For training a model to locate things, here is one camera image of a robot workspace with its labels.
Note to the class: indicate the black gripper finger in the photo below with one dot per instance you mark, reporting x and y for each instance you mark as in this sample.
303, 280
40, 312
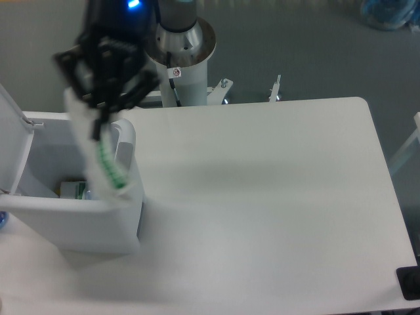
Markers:
79, 69
109, 98

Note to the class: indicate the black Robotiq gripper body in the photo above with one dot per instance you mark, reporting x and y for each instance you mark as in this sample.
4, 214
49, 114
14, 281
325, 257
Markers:
112, 40

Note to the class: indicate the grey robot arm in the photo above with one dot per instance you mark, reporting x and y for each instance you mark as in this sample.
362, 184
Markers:
175, 16

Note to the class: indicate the white trash can lid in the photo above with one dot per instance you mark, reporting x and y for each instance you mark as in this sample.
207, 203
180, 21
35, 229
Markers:
16, 140

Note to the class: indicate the white trash can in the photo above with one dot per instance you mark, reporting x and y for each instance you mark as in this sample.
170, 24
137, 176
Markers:
91, 225

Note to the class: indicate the white green box in bin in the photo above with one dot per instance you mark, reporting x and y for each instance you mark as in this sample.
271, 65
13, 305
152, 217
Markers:
75, 190

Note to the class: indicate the blue bottle cap left edge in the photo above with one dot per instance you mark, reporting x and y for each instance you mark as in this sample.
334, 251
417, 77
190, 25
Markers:
4, 216

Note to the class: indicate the blue plastic bag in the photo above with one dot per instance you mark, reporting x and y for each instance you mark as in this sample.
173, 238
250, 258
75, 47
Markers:
390, 15

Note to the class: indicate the black device at table edge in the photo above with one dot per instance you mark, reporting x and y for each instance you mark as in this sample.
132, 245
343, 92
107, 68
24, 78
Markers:
408, 278

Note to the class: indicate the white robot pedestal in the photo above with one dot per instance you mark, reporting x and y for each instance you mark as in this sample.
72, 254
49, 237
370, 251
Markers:
181, 63

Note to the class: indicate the white metal base bracket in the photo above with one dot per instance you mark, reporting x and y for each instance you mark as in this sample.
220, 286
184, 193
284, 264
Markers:
219, 94

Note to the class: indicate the white metal bracket right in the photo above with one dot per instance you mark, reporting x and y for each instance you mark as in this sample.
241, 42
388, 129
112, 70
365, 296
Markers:
275, 94

